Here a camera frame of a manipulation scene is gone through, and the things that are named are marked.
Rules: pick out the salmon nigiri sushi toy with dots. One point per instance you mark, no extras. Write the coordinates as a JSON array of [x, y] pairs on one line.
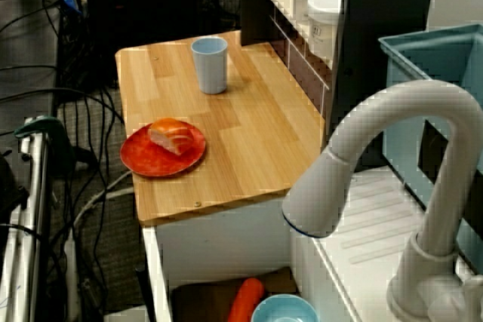
[[171, 137]]

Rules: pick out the light blue plastic cup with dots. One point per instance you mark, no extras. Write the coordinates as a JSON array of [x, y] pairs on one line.
[[209, 69]]

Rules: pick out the red round plate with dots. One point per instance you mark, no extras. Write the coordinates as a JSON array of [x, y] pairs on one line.
[[151, 161]]

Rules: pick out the white toy kitchen unit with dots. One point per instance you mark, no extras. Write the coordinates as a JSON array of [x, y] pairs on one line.
[[226, 239]]

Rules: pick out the orange toy carrot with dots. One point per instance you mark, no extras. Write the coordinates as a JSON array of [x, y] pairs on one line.
[[245, 299]]

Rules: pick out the black computer case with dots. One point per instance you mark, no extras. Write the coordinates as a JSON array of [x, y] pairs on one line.
[[139, 16]]

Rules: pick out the brown board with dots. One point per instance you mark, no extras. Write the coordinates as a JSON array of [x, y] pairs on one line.
[[203, 299]]

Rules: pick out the light blue bowl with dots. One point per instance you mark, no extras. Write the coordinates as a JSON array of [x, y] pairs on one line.
[[283, 310]]

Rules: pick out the teal plastic bin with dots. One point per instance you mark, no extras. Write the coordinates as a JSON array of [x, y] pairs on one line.
[[407, 73]]

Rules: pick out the black tiled shelf hutch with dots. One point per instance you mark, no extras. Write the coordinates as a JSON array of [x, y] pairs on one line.
[[377, 16]]

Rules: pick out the green metal clamp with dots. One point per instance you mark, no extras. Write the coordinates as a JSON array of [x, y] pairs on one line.
[[41, 126]]

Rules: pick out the grey curved faucet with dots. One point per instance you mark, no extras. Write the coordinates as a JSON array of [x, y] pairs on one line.
[[445, 171]]

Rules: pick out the aluminium frame rail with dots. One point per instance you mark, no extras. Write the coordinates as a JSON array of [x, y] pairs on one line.
[[34, 205]]

